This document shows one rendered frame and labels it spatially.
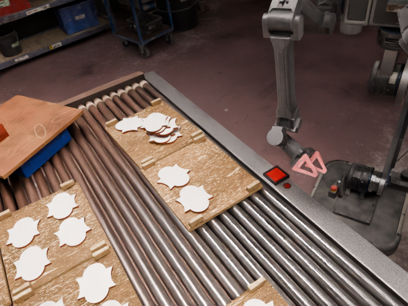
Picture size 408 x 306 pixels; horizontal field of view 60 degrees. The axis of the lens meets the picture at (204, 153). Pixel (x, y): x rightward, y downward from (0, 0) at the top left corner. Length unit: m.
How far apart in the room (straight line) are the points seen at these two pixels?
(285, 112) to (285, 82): 0.12
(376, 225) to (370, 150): 0.97
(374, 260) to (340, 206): 1.02
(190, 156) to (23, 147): 0.76
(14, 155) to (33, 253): 0.51
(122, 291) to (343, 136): 2.40
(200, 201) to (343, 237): 0.52
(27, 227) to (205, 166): 0.74
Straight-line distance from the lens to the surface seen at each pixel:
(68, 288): 1.33
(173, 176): 1.50
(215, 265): 1.25
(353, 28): 4.90
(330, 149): 3.06
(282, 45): 1.11
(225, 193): 1.41
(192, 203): 1.39
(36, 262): 1.43
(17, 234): 1.56
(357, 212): 2.29
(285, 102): 1.23
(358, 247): 1.33
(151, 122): 1.73
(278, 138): 1.22
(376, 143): 3.19
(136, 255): 1.33
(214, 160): 1.56
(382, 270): 1.30
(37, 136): 1.85
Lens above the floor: 1.98
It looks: 41 degrees down
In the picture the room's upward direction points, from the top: 9 degrees counter-clockwise
